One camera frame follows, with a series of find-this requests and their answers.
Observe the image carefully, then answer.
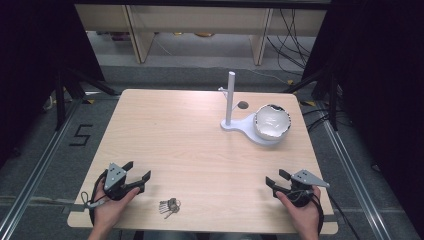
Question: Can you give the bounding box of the light wooden desk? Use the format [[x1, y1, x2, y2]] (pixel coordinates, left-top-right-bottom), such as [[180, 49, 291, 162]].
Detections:
[[74, 3, 328, 66]]

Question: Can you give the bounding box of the person's left hand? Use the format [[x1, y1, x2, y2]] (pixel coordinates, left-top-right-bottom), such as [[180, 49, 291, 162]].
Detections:
[[92, 186, 141, 232]]

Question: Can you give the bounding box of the black metal stand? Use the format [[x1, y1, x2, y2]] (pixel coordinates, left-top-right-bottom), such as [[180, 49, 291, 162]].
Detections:
[[282, 65, 340, 132], [54, 65, 122, 132]]

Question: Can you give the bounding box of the bundle of black cables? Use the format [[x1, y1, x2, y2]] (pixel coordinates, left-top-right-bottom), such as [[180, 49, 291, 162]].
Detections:
[[265, 7, 317, 78]]

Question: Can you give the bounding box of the white bowl with dark rim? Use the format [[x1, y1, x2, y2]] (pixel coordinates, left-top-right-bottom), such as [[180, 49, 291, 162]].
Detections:
[[253, 103, 292, 141]]

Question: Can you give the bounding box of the left hand-held gripper cable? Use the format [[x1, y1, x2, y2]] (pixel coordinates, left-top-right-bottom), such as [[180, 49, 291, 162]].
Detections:
[[80, 169, 110, 228]]

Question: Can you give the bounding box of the hand-held gripper cable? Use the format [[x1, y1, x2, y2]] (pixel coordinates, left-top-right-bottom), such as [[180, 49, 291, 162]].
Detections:
[[311, 191, 362, 240], [80, 169, 110, 228]]

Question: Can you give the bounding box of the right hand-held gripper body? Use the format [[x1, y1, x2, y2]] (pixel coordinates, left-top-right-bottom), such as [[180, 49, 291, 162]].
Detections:
[[286, 168, 331, 208]]

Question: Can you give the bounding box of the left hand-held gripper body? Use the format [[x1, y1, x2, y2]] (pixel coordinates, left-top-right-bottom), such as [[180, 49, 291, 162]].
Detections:
[[103, 162, 135, 202]]

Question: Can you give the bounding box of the thin white floor cable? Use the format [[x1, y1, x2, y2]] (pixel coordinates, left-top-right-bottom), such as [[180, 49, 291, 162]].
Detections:
[[245, 67, 292, 85]]

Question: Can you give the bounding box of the white stand with pole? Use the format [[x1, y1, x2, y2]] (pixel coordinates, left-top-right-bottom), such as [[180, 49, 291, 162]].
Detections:
[[217, 70, 288, 147]]

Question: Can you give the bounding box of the bunch of metal keys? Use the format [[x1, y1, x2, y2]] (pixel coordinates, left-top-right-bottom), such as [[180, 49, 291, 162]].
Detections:
[[158, 197, 182, 220]]

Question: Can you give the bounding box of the right hand-held gripper cable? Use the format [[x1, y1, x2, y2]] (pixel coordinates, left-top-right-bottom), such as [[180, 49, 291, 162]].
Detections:
[[311, 191, 362, 240]]

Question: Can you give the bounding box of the person's right hand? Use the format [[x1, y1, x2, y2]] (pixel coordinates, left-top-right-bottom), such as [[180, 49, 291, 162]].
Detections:
[[275, 186, 322, 235]]

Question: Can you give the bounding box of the dark curtain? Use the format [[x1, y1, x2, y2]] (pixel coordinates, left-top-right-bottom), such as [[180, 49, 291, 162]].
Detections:
[[0, 0, 106, 169], [301, 0, 424, 231]]

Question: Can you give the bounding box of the aluminium floor rail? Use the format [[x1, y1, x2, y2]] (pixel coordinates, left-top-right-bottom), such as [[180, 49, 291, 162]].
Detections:
[[322, 119, 393, 240], [0, 99, 85, 240]]

